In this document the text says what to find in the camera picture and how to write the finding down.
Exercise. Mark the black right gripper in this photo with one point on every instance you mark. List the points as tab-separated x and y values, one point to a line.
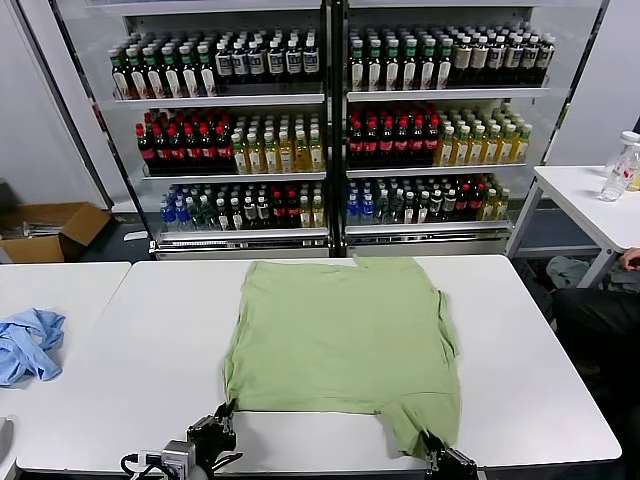
457	467

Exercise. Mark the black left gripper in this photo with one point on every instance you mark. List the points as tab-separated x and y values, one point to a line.
212	445

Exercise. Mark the light green t-shirt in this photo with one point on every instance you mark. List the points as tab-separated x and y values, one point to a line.
340	340

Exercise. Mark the bare person hand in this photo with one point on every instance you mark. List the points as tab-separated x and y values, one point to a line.
632	259

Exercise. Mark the white cabinet shelf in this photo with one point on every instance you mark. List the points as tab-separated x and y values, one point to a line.
220	99
430	230
435	171
450	94
240	235
235	176

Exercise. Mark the dark white-cap drink bottle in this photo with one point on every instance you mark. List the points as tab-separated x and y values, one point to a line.
221	215
423	210
235	215
450	210
436	210
263	215
410	210
249	215

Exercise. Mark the clear green water bottle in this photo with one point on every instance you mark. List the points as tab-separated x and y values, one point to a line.
208	215
396	210
382	210
194	215

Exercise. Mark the white flat floor object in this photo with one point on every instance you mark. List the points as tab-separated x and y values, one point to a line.
134	233

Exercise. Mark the blue water bottle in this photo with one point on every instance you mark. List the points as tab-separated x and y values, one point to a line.
353	210
368	210
180	215
166	215

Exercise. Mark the red-cap cola bottle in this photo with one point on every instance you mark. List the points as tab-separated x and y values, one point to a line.
161	150
371	145
476	210
223	150
356	145
386	145
401	145
207	150
145	150
277	215
176	150
463	210
432	145
291	215
191	150
416	145

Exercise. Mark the crumpled light blue shirt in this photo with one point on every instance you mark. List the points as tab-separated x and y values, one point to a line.
30	350

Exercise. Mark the black trousers leg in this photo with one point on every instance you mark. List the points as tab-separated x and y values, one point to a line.
600	325

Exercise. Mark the yellow juice bottle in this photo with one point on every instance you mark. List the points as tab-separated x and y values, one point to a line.
240	157
318	215
491	150
316	157
301	157
270	157
445	150
255	157
506	150
502	210
304	215
476	150
460	150
285	157
489	210
521	150

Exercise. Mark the grey-green cloth pile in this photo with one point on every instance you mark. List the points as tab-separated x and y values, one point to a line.
567	272

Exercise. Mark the grey patterned cloth pile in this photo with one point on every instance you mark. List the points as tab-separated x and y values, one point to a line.
625	280

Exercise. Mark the open cardboard box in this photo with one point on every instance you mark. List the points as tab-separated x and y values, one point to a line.
30	247

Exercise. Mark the silver metal rods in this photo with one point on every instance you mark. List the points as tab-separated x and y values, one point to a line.
35	228

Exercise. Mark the white side table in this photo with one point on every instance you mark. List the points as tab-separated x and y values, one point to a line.
575	200

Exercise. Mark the dark grey object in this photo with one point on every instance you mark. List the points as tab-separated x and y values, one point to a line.
7	195

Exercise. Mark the yellow drink bottle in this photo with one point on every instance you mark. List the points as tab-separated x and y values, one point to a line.
635	182

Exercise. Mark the clear white-cap plastic bottle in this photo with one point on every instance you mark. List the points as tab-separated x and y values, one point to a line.
620	170

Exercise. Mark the green-cap white-label tea bottle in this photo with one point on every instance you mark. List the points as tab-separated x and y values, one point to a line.
392	67
427	67
410	67
445	67
171	75
120	75
357	67
206	75
375	67
154	75
189	75
137	75

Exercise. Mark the glass cabinet door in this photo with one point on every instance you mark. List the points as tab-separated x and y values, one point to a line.
575	75
75	100

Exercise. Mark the dark bottle blue label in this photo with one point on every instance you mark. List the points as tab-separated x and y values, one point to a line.
293	62
242	62
310	62
258	62
276	62
224	62

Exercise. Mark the dark bottle beige label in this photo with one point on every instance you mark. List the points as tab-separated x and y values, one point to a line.
546	59
530	59
479	59
496	59
512	59
462	59

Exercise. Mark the white drinks display cabinet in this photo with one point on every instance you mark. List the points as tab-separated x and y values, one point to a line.
200	20
425	15

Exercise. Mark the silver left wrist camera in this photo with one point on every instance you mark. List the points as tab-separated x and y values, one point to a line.
177	457

